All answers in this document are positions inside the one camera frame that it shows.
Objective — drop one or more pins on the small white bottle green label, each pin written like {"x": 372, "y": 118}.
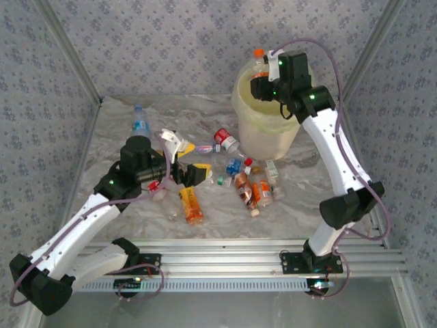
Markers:
{"x": 211, "y": 177}

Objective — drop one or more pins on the clear bottle purple label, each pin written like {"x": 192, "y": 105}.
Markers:
{"x": 205, "y": 148}

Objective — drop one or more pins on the orange label bottle orange cap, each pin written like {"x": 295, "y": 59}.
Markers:
{"x": 259, "y": 65}

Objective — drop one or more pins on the small teal label bottle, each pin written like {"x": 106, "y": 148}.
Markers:
{"x": 223, "y": 180}

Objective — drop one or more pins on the water bottle blue label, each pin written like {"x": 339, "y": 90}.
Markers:
{"x": 140, "y": 123}

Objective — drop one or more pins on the orange juice bottle yellow cap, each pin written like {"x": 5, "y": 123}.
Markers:
{"x": 191, "y": 205}

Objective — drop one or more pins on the red label bottle white cap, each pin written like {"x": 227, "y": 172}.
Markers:
{"x": 223, "y": 136}

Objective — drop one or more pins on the blue label bottle red cap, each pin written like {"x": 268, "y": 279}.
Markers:
{"x": 233, "y": 166}

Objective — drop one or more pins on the small clear bottle red label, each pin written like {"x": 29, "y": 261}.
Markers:
{"x": 154, "y": 186}

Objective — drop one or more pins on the small clear plastic bottle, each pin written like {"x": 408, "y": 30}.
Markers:
{"x": 174, "y": 216}

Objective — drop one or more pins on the brown cola bottle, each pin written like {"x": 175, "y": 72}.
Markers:
{"x": 244, "y": 189}

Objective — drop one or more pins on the small bottle white cap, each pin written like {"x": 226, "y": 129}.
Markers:
{"x": 247, "y": 170}

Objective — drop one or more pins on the slim orange bottle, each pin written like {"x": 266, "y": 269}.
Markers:
{"x": 255, "y": 193}

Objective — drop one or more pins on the small amber bottle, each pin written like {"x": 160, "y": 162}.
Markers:
{"x": 258, "y": 169}

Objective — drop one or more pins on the wide orange label bottle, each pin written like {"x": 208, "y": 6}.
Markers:
{"x": 265, "y": 191}

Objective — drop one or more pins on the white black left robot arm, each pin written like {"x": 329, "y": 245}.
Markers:
{"x": 68, "y": 239}

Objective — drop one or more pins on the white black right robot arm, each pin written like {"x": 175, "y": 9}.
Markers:
{"x": 327, "y": 153}

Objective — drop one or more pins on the cream plastic bin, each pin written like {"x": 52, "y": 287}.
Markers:
{"x": 263, "y": 145}

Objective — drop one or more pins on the black controller board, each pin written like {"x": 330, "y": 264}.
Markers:
{"x": 128, "y": 288}
{"x": 317, "y": 290}

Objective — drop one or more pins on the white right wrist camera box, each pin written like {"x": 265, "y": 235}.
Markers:
{"x": 274, "y": 65}

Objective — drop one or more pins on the aluminium side rail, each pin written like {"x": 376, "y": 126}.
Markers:
{"x": 89, "y": 136}
{"x": 347, "y": 114}

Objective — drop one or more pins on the aluminium corner post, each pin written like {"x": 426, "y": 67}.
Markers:
{"x": 68, "y": 51}
{"x": 372, "y": 51}

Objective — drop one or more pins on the aluminium frame rails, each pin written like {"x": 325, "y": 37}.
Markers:
{"x": 222, "y": 259}

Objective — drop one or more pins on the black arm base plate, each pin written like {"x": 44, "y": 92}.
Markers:
{"x": 152, "y": 261}
{"x": 290, "y": 263}

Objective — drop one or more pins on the aluminium frame leg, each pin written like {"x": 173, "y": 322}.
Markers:
{"x": 408, "y": 307}

